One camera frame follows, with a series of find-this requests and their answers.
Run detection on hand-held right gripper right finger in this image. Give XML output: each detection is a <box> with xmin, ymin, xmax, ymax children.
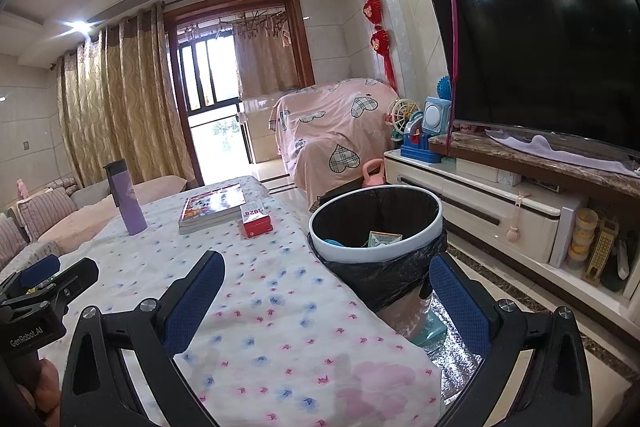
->
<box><xmin>429</xmin><ymin>252</ymin><xmax>593</xmax><ymax>427</ymax></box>

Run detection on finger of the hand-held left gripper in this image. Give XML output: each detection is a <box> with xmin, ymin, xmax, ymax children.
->
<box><xmin>0</xmin><ymin>254</ymin><xmax>62</xmax><ymax>294</ymax></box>
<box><xmin>20</xmin><ymin>258</ymin><xmax>99</xmax><ymax>324</ymax></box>

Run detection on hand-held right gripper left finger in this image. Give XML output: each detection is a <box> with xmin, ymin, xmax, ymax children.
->
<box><xmin>60</xmin><ymin>249</ymin><xmax>226</xmax><ymax>427</ymax></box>

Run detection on white bin with black bag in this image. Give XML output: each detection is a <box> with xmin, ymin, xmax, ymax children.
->
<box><xmin>307</xmin><ymin>186</ymin><xmax>447</xmax><ymax>314</ymax></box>

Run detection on green snack packet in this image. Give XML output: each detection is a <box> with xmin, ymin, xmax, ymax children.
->
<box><xmin>369</xmin><ymin>231</ymin><xmax>404</xmax><ymax>251</ymax></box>

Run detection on person's left hand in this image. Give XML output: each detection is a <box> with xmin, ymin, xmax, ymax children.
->
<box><xmin>27</xmin><ymin>354</ymin><xmax>64</xmax><ymax>415</ymax></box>

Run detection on silver foil mat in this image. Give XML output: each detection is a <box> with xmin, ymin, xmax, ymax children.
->
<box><xmin>380</xmin><ymin>287</ymin><xmax>501</xmax><ymax>404</ymax></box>

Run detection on pink sofa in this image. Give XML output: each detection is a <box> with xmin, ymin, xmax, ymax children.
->
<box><xmin>0</xmin><ymin>174</ymin><xmax>189</xmax><ymax>279</ymax></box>

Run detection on striped pink cushion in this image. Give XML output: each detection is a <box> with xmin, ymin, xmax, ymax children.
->
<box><xmin>17</xmin><ymin>187</ymin><xmax>79</xmax><ymax>241</ymax></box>

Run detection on purple thermos bottle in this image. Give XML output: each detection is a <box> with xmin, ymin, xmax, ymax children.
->
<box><xmin>103</xmin><ymin>159</ymin><xmax>148</xmax><ymax>236</ymax></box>

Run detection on colourful children's book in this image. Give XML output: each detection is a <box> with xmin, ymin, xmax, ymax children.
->
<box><xmin>178</xmin><ymin>188</ymin><xmax>247</xmax><ymax>235</ymax></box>

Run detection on red small box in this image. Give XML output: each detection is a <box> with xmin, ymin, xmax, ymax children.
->
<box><xmin>240</xmin><ymin>205</ymin><xmax>272</xmax><ymax>239</ymax></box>

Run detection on white flat box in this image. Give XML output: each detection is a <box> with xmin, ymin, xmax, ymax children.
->
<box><xmin>455</xmin><ymin>157</ymin><xmax>522</xmax><ymax>187</ymax></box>

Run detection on yellow stacked containers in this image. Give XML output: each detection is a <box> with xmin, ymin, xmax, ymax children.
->
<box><xmin>567</xmin><ymin>209</ymin><xmax>599</xmax><ymax>271</ymax></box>

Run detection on yellow slotted plastic rack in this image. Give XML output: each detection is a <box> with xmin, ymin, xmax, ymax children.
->
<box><xmin>584</xmin><ymin>217</ymin><xmax>620</xmax><ymax>286</ymax></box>

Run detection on pink kettlebell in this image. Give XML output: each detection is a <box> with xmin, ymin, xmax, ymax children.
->
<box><xmin>361</xmin><ymin>159</ymin><xmax>386</xmax><ymax>189</ymax></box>

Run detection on brown marble shelf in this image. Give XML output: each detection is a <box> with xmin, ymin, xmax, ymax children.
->
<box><xmin>429</xmin><ymin>122</ymin><xmax>640</xmax><ymax>200</ymax></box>

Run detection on blue plastic toy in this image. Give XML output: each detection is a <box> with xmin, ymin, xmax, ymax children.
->
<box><xmin>400</xmin><ymin>117</ymin><xmax>444</xmax><ymax>164</ymax></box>

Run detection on lavender cloth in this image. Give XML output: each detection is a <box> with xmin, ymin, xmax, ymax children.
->
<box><xmin>485</xmin><ymin>129</ymin><xmax>640</xmax><ymax>178</ymax></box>

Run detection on beige patterned curtain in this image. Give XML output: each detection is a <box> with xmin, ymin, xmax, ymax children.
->
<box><xmin>55</xmin><ymin>2</ymin><xmax>197</xmax><ymax>188</ymax></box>

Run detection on white and blue cube toy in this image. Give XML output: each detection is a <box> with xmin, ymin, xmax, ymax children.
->
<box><xmin>424</xmin><ymin>97</ymin><xmax>454</xmax><ymax>136</ymax></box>

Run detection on ferris wheel toy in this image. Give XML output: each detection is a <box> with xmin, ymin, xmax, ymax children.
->
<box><xmin>387</xmin><ymin>99</ymin><xmax>422</xmax><ymax>144</ymax></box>

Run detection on pink heart print furniture cover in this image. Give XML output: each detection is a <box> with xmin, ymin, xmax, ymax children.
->
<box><xmin>270</xmin><ymin>78</ymin><xmax>401</xmax><ymax>208</ymax></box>

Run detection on pink thin stick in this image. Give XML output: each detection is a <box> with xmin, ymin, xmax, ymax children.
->
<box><xmin>446</xmin><ymin>0</ymin><xmax>462</xmax><ymax>160</ymax></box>

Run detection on black flat television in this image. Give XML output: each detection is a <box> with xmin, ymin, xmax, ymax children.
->
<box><xmin>430</xmin><ymin>0</ymin><xmax>640</xmax><ymax>164</ymax></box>

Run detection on pink child lock strap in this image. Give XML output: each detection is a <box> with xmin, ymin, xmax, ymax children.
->
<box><xmin>506</xmin><ymin>191</ymin><xmax>529</xmax><ymax>244</ymax></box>

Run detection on red tasselled wall ornament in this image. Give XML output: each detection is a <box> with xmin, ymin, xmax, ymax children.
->
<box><xmin>370</xmin><ymin>27</ymin><xmax>399</xmax><ymax>90</ymax></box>

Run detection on wooden balcony door frame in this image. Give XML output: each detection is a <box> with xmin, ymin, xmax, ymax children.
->
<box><xmin>167</xmin><ymin>0</ymin><xmax>316</xmax><ymax>188</ymax></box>

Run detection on red knot wall ornament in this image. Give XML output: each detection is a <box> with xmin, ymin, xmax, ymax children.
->
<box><xmin>363</xmin><ymin>0</ymin><xmax>385</xmax><ymax>26</ymax></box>

